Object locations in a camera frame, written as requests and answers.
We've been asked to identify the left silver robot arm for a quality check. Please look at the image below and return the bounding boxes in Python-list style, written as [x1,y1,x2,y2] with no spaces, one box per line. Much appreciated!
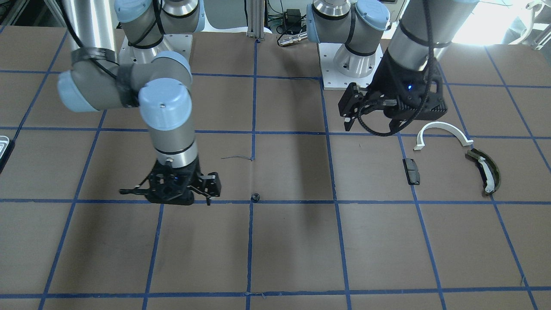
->
[306,0,478,136]

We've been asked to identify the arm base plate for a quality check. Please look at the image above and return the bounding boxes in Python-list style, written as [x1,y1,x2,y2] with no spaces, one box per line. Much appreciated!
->
[118,34,193,72]
[318,43,384,90]

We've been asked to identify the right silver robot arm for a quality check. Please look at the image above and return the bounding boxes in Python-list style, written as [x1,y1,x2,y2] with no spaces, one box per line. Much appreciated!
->
[57,0,222,205]

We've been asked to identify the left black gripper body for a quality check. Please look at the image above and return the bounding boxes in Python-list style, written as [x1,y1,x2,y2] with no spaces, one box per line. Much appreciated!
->
[364,51,448,130]

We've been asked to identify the small black bearing gear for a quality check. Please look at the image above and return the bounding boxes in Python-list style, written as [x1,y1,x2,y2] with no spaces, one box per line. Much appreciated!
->
[251,193,261,203]

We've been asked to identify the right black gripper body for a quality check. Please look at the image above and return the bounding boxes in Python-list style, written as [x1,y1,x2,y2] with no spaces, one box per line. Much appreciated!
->
[119,158,203,205]

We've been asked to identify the dark green brake shoe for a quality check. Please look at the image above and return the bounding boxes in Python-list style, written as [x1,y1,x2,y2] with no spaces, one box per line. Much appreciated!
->
[466,149,501,196]

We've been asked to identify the aluminium frame post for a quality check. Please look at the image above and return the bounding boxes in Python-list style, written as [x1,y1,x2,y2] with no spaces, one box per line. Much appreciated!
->
[245,0,267,41]

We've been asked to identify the white curved plastic part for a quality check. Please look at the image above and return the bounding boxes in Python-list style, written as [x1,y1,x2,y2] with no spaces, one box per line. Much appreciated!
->
[413,121,474,151]

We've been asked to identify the small black brake pad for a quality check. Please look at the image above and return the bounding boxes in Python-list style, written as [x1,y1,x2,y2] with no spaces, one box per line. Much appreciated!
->
[402,158,421,185]

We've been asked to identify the silver metal tray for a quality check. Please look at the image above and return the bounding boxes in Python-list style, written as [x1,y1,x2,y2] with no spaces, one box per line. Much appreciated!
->
[0,135,11,160]

